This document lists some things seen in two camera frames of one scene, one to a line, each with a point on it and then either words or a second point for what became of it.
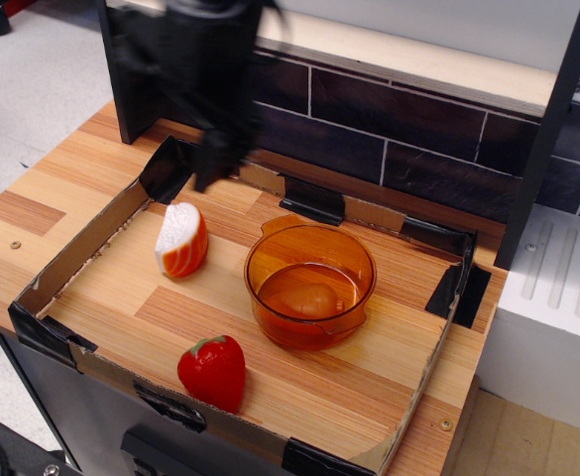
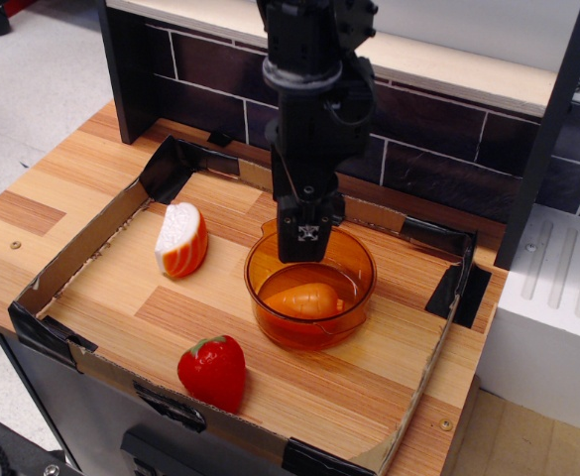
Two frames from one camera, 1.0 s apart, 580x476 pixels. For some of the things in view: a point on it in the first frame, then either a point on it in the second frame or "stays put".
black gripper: (202, 73) → (318, 133)
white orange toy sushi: (181, 244) stays put
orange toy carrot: (309, 300) stays put
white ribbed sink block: (547, 347) stays put
